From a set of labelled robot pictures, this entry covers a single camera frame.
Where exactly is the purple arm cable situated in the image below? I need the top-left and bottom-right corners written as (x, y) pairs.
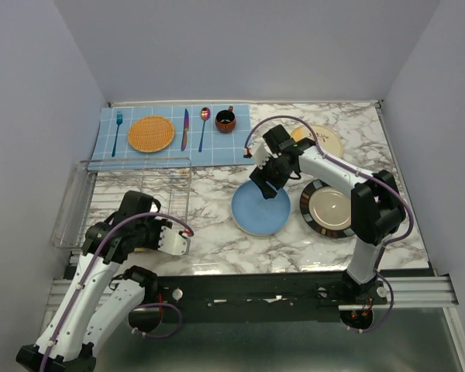
top-left (244, 115), bottom-right (414, 334)
top-left (38, 212), bottom-right (195, 372)

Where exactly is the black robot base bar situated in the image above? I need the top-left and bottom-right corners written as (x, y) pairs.
top-left (129, 271), bottom-right (388, 331)

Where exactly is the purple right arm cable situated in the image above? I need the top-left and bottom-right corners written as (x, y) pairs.
top-left (244, 115), bottom-right (414, 334)

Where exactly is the steel wire dish rack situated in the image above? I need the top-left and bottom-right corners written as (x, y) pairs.
top-left (52, 157), bottom-right (191, 250)

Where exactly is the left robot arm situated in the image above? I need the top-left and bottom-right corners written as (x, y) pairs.
top-left (15, 191), bottom-right (171, 371)

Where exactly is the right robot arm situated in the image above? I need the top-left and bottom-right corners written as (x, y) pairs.
top-left (243, 125), bottom-right (412, 304)

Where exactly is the aluminium frame rail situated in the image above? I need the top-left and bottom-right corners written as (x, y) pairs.
top-left (42, 270), bottom-right (465, 372)

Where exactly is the iridescent rainbow spoon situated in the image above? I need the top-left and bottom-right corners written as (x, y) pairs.
top-left (198, 107), bottom-right (211, 153)

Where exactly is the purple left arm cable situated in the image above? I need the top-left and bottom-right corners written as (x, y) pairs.
top-left (38, 212), bottom-right (195, 372)

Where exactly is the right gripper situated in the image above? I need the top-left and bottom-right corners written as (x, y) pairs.
top-left (248, 153), bottom-right (291, 200)

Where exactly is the orange and black mug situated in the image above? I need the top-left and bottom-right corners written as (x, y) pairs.
top-left (215, 105), bottom-right (236, 134)

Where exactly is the blue checked placemat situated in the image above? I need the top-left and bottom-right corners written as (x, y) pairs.
top-left (91, 103), bottom-right (252, 167)

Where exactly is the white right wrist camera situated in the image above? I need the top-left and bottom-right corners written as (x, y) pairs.
top-left (243, 144), bottom-right (274, 170)

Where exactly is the blue metal fork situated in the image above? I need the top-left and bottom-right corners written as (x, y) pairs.
top-left (111, 111), bottom-right (123, 157)

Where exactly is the woven wicker round trivet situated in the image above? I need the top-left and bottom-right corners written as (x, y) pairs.
top-left (128, 115), bottom-right (175, 153)

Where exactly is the blue plate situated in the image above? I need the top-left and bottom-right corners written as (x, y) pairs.
top-left (231, 181), bottom-right (291, 236)

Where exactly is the iridescent rainbow knife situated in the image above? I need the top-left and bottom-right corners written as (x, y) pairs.
top-left (181, 108), bottom-right (189, 151)

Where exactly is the cream and yellow plate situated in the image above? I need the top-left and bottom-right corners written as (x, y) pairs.
top-left (291, 125), bottom-right (344, 158)

